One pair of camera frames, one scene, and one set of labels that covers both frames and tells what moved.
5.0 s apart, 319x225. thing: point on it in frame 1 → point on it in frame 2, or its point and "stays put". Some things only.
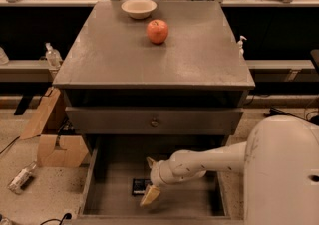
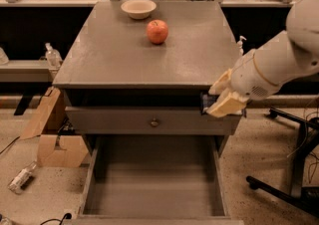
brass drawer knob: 154,123 stays put
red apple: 157,31 stays put
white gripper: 156,175 → 249,77
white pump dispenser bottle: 241,50 stays put
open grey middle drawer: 116,160 stays put
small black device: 140,185 → 206,101
